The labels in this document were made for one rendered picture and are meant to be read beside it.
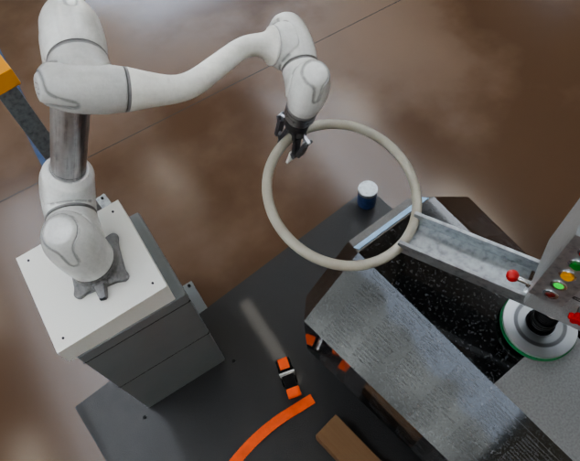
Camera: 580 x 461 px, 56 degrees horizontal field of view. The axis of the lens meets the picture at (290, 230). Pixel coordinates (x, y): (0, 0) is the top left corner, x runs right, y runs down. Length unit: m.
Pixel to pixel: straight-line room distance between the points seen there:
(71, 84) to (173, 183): 1.93
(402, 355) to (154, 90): 1.11
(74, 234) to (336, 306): 0.88
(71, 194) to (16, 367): 1.38
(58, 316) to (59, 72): 0.89
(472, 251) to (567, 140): 1.86
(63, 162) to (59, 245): 0.23
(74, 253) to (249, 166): 1.61
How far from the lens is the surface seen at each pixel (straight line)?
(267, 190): 1.56
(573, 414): 1.79
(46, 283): 1.95
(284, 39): 1.49
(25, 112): 2.50
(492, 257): 1.65
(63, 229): 1.67
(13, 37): 4.39
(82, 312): 1.86
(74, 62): 1.27
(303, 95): 1.42
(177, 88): 1.31
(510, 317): 1.77
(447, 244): 1.65
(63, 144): 1.61
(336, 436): 2.37
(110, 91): 1.25
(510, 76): 3.64
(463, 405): 1.79
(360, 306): 1.85
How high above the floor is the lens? 2.48
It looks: 60 degrees down
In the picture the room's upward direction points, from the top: 8 degrees counter-clockwise
